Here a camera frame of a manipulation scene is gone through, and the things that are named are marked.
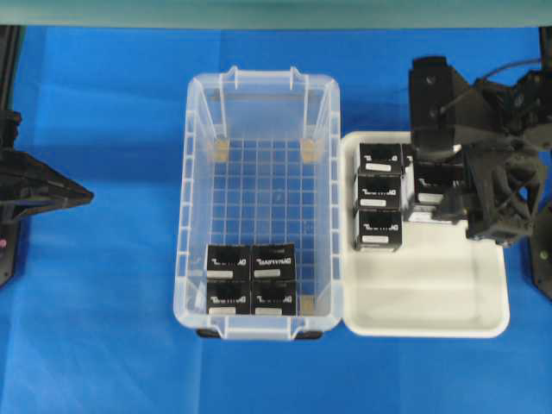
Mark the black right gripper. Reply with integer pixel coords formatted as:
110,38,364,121
412,129,543,247

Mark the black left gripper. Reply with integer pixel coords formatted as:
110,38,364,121
1,149,94,224

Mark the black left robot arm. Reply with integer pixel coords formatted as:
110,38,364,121
1,25,94,285

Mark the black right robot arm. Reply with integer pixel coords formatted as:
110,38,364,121
409,27,551,298

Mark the black box tray middle right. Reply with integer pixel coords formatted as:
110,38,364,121
401,175,443,223

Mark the black box tray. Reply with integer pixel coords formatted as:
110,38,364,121
354,143,403,176
401,144,415,177
353,175,401,211
401,175,443,223
354,210,403,251

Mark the black box tray top right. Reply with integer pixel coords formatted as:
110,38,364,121
401,144,415,177

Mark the black box tray middle left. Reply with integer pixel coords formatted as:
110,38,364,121
353,175,401,211

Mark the black box tray top left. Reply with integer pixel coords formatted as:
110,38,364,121
354,143,403,176

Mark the black box tray bottom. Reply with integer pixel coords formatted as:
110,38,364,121
354,210,403,251

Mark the clear plastic storage case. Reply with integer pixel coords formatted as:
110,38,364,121
173,67,342,341

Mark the black box middle right case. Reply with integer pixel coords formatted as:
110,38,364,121
251,243,296,280

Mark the black box case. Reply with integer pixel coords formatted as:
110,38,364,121
206,245,251,281
251,243,296,280
206,280,251,316
251,280,298,317

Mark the black box middle left case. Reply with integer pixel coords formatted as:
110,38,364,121
206,245,251,281

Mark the black box bottom right case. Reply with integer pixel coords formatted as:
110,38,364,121
251,280,298,317

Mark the black box bottom left case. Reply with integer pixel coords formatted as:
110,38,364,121
206,280,251,316

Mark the white plastic tray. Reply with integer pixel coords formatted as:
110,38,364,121
338,131,510,338

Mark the blue table cloth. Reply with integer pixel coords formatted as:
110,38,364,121
1,27,551,413

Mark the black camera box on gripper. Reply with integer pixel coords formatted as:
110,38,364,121
409,56,470,133

